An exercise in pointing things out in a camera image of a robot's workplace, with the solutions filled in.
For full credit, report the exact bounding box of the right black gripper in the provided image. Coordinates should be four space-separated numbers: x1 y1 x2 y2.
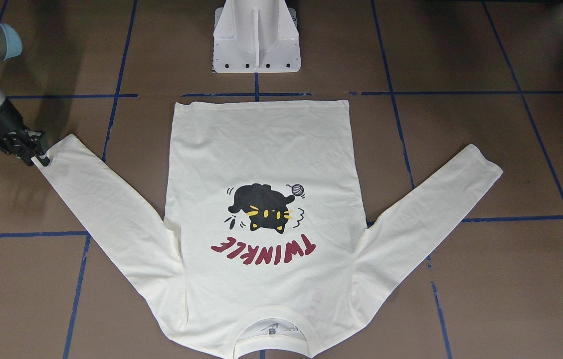
0 99 51 167

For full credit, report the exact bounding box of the cream long-sleeve cat shirt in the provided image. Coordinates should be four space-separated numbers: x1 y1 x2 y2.
39 100 502 359

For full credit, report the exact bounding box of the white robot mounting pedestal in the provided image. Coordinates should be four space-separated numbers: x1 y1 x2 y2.
211 0 302 74

